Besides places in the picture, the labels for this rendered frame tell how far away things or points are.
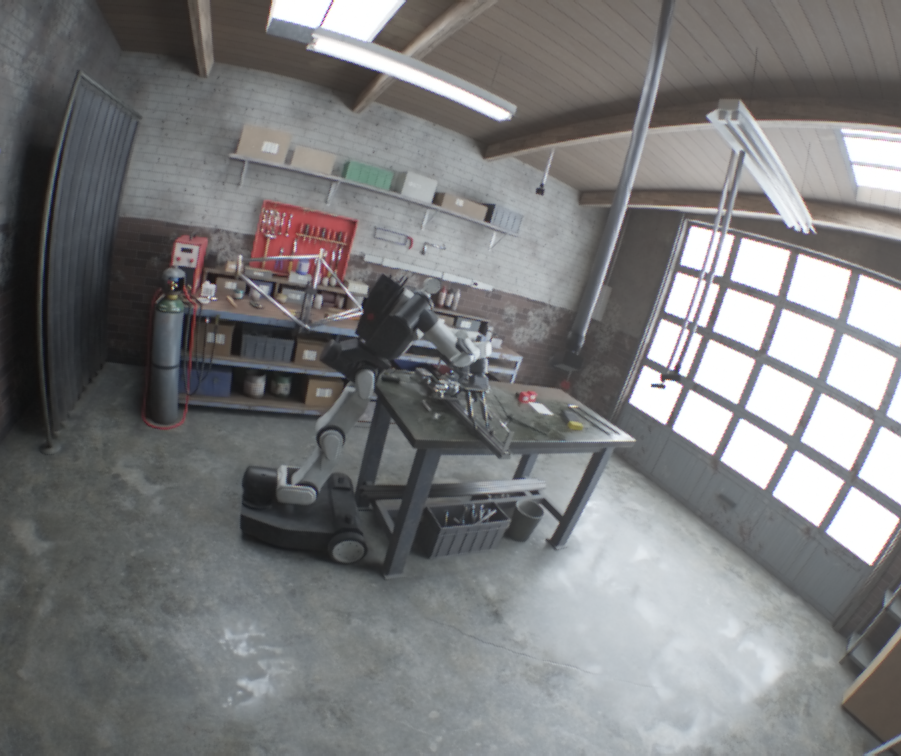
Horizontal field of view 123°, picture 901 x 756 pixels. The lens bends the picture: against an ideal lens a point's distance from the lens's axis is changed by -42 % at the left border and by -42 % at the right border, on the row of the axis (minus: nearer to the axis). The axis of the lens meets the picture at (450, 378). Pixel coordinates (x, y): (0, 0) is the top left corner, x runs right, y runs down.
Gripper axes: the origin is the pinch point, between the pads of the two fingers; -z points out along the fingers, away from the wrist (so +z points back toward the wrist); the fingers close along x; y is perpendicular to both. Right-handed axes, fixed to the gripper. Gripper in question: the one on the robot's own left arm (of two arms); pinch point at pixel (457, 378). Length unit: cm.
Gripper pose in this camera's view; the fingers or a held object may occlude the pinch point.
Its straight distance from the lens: 223.4
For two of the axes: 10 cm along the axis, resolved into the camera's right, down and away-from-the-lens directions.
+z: 2.8, -9.1, -2.9
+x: 4.4, 4.0, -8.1
